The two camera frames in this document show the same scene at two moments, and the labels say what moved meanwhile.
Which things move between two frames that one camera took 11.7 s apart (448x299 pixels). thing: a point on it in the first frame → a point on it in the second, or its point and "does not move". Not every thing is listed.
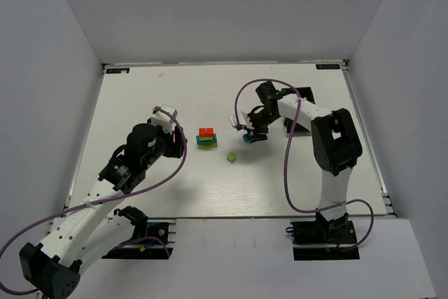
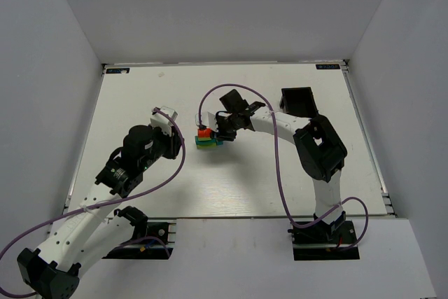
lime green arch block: [213, 145] does not move
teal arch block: [199, 141] does not move
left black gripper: [178, 141] does not move
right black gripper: [255, 129] → [226, 126]
